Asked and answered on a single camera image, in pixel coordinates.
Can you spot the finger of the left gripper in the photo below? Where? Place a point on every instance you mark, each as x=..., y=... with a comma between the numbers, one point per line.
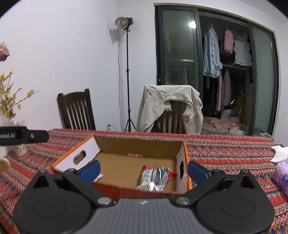
x=12, y=136

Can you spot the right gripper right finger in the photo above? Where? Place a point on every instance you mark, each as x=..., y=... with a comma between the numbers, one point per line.
x=206, y=180

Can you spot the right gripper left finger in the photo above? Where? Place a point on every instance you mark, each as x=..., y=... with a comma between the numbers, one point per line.
x=81, y=181

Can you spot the patterned red tablecloth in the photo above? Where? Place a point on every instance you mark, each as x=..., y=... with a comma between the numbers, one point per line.
x=229, y=153

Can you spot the yellow flower branches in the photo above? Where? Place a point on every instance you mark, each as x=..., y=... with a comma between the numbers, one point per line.
x=9, y=101

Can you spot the orange cardboard snack box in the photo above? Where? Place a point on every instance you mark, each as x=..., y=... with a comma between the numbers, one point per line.
x=121, y=161

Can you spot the silver red snack packet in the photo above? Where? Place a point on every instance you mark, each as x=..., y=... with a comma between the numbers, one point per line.
x=154, y=179

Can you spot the chair with beige jacket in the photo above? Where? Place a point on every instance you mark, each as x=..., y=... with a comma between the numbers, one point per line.
x=171, y=121

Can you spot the dark wooden chair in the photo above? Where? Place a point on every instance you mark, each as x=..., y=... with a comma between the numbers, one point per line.
x=76, y=110

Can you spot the purple tissue pack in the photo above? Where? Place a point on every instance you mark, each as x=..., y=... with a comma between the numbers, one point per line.
x=280, y=176

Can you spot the white tissue paper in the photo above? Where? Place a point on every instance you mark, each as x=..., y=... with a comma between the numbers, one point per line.
x=281, y=154

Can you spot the pink artificial roses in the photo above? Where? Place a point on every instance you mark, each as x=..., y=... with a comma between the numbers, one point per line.
x=4, y=52

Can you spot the beige jacket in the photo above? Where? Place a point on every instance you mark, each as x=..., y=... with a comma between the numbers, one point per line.
x=156, y=100

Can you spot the light blue hanging shirt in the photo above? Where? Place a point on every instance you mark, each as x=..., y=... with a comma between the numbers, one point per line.
x=211, y=54

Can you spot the black sliding glass door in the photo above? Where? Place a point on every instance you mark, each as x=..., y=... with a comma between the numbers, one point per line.
x=242, y=101

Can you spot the white hanging top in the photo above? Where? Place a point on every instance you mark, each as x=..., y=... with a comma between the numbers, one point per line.
x=241, y=49

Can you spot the pink hanging garment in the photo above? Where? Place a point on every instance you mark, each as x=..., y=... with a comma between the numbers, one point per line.
x=227, y=43

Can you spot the studio light on stand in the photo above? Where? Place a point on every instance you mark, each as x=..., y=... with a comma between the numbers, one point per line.
x=124, y=23

